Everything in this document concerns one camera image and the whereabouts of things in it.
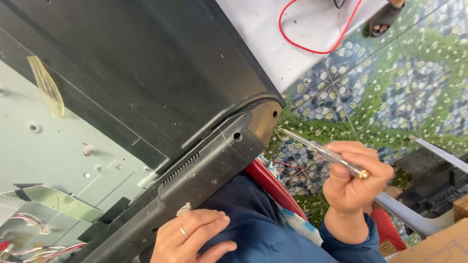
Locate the grey metal television chassis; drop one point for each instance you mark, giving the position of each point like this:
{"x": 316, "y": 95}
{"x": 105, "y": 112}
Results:
{"x": 55, "y": 157}

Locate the brown cardboard box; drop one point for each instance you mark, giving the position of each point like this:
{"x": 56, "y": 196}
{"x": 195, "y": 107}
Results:
{"x": 435, "y": 244}

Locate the black sandal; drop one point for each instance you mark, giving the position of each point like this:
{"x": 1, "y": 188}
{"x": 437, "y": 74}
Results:
{"x": 384, "y": 17}

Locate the black electronic device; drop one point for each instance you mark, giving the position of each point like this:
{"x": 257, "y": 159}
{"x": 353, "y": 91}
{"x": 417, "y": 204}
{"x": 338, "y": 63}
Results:
{"x": 435, "y": 186}

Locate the person's left fingers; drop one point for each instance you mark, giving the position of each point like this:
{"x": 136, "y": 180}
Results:
{"x": 204, "y": 221}

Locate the person's left hand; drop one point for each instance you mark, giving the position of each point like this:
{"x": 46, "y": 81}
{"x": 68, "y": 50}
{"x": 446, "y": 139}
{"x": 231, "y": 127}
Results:
{"x": 175, "y": 243}

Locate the person's right hand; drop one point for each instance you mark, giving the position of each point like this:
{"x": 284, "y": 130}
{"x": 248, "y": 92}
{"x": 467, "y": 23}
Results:
{"x": 351, "y": 193}

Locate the blue and white patterned cloth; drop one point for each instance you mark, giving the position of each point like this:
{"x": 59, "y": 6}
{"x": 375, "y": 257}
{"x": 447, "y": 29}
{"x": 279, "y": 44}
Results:
{"x": 299, "y": 222}

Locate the person's blue jacket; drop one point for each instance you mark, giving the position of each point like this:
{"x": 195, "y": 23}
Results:
{"x": 256, "y": 226}

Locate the yellowed tape strip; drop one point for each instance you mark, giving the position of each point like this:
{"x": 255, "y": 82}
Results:
{"x": 47, "y": 87}

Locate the white paper scrap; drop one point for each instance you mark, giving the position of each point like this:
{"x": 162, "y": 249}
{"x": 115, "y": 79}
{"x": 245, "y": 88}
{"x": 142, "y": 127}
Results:
{"x": 183, "y": 209}

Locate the grey metal bar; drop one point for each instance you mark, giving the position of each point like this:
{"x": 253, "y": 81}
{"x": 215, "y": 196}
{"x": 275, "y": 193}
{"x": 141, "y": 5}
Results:
{"x": 406, "y": 215}

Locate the black television back cover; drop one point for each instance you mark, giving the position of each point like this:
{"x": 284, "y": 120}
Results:
{"x": 146, "y": 73}

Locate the white flat strip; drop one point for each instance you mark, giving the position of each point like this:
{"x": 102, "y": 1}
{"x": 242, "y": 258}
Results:
{"x": 442, "y": 153}

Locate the red plastic stool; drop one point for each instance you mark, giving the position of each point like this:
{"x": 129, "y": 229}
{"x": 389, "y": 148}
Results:
{"x": 268, "y": 184}

